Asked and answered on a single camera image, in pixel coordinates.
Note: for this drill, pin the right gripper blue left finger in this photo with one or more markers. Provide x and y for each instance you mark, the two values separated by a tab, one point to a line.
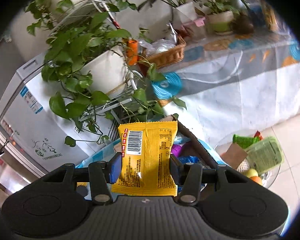
114	167

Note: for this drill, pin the silver refrigerator door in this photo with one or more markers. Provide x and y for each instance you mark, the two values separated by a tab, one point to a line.
16	167

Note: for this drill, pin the glass bowl with items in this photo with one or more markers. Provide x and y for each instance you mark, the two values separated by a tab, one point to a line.
264	154

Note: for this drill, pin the green pothos plant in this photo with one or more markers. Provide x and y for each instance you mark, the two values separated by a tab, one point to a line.
48	14

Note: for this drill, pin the white refrigerator with tree print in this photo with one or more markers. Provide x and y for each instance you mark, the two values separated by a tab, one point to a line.
46	139

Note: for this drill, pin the white metal plant stand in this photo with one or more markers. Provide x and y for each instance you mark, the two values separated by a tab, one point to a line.
87	30

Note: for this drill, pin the yellow barcode snack packet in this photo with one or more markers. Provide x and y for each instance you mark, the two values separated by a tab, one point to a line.
146	149

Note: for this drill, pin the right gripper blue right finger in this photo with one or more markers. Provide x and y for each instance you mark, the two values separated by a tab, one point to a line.
176	167

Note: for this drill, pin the white plant pot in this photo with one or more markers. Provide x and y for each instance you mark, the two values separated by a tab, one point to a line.
109	72

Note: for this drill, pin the cardboard milk box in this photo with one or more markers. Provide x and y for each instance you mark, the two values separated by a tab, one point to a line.
194	147

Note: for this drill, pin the blue checked tablecloth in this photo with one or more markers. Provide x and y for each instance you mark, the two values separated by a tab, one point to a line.
105	154

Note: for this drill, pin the blue foil snack bag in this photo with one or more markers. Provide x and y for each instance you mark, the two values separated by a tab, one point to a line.
189	160

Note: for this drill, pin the purple snack bag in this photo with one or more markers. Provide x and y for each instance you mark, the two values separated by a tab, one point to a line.
176	150

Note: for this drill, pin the blue round paper fan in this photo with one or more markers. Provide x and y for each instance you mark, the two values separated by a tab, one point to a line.
169	87

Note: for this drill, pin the wicker basket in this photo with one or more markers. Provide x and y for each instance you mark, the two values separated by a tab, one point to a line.
171	56

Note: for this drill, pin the small green white pot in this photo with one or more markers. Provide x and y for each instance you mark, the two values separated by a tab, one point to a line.
221	22

